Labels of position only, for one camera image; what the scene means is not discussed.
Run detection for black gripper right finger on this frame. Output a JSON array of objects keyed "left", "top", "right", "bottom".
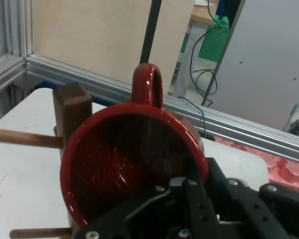
[{"left": 205, "top": 156, "right": 299, "bottom": 239}]

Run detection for aluminium side frame rail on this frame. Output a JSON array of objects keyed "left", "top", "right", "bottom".
[{"left": 24, "top": 53, "right": 299, "bottom": 162}]

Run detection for pink foam block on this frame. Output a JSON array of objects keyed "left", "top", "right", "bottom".
[{"left": 213, "top": 135, "right": 299, "bottom": 193}]

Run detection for beige wooden board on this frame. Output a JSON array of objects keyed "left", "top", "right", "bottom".
[{"left": 32, "top": 0, "right": 195, "bottom": 96}]

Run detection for red enamel mug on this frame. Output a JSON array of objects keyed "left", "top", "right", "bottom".
[{"left": 59, "top": 63, "right": 210, "bottom": 230}]

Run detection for thin black hanging cable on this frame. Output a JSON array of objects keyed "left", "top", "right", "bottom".
[{"left": 177, "top": 0, "right": 231, "bottom": 138}]

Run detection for green plastic object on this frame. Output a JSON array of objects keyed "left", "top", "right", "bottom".
[{"left": 198, "top": 14, "right": 231, "bottom": 62}]

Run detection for aluminium corner frame post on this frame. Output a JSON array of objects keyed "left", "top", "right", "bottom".
[{"left": 2, "top": 0, "right": 34, "bottom": 59}]

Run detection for brown wooden mug tree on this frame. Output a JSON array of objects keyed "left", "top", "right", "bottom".
[{"left": 0, "top": 82, "right": 93, "bottom": 239}]

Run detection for aluminium back frame rail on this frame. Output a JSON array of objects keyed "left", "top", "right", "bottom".
[{"left": 0, "top": 56, "right": 27, "bottom": 98}]

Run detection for black tripod stand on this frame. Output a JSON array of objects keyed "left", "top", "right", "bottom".
[{"left": 139, "top": 0, "right": 163, "bottom": 66}]

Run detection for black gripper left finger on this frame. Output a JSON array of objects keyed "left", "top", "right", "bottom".
[{"left": 73, "top": 156, "right": 221, "bottom": 239}]

